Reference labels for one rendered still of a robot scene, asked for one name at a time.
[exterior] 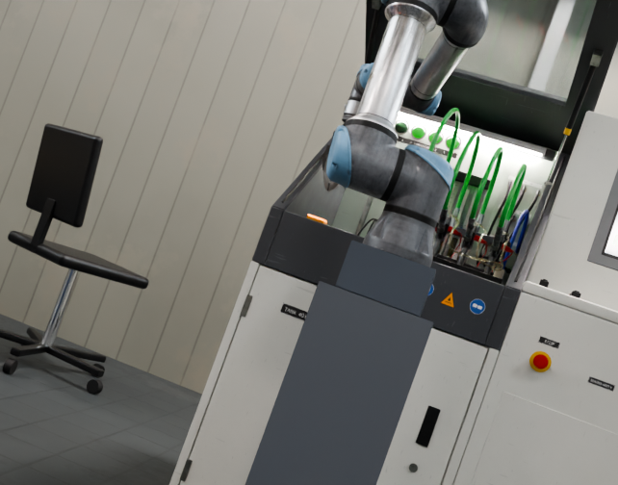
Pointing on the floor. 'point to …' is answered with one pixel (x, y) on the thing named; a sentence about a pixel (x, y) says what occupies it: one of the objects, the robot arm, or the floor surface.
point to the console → (564, 347)
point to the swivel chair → (70, 157)
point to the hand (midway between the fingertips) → (328, 186)
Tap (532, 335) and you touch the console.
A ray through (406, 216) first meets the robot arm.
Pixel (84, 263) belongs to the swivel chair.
